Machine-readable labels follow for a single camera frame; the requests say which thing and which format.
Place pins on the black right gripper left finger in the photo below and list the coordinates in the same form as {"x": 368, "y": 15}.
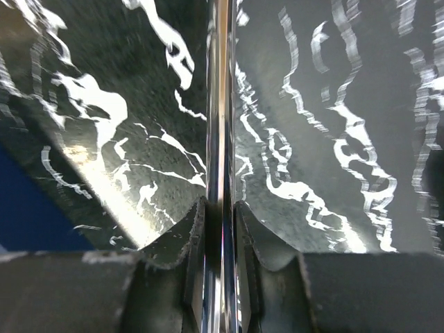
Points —
{"x": 156, "y": 289}

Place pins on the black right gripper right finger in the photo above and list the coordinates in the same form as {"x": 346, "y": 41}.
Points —
{"x": 285, "y": 290}

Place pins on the blue tin lid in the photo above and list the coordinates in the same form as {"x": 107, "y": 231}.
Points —
{"x": 30, "y": 220}

